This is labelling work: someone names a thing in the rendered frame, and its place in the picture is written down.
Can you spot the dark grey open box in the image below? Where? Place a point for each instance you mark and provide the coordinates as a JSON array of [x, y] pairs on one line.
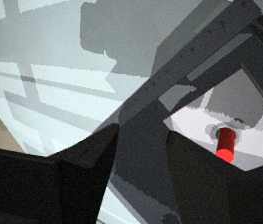
[[139, 177]]

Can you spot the grey square plate with hole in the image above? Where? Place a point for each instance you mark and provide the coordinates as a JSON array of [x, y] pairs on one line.
[[232, 99]]

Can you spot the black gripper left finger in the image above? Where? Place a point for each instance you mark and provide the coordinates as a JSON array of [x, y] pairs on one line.
[[65, 188]]

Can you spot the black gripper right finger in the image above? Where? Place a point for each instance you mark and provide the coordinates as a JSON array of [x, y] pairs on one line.
[[208, 190]]

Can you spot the red peg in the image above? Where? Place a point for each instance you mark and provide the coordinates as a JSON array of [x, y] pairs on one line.
[[225, 144]]

